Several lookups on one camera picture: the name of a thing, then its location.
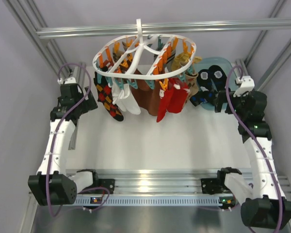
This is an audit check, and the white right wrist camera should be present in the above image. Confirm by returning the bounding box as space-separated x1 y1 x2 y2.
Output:
233 76 255 97

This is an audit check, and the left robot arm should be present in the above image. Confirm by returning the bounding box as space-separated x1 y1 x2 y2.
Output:
28 77 100 206

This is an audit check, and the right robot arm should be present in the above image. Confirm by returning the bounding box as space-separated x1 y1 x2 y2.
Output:
215 76 291 233

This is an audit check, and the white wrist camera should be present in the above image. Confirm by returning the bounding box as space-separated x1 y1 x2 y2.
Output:
233 76 255 97
57 77 77 85

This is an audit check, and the white round clip hanger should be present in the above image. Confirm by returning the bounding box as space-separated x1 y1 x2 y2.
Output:
92 19 196 81

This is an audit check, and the brown sock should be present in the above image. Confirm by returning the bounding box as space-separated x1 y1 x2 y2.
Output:
131 80 161 117

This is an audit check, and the teal plastic basin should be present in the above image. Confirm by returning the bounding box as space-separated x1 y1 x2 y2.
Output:
190 57 232 111

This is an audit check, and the aluminium top crossbar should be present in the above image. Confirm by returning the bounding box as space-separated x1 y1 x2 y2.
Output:
36 17 291 39

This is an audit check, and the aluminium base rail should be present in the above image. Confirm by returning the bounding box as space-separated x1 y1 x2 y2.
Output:
29 168 291 207

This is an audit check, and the beige argyle sock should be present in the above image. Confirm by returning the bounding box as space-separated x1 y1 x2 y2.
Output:
185 72 199 98

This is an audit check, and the argyle red yellow sock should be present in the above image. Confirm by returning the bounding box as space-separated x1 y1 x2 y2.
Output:
94 72 124 122

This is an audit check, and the red santa sock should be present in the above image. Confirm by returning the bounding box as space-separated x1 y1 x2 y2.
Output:
156 78 190 122

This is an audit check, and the white sock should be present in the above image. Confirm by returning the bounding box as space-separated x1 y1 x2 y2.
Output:
112 84 141 115

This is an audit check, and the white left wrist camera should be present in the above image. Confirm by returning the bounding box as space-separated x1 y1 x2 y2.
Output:
57 77 77 85

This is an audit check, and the black blue sock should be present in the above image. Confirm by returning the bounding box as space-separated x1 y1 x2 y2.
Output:
190 69 217 106
209 65 227 92

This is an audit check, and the mustard yellow sock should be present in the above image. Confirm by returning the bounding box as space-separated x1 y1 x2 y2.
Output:
171 53 202 71

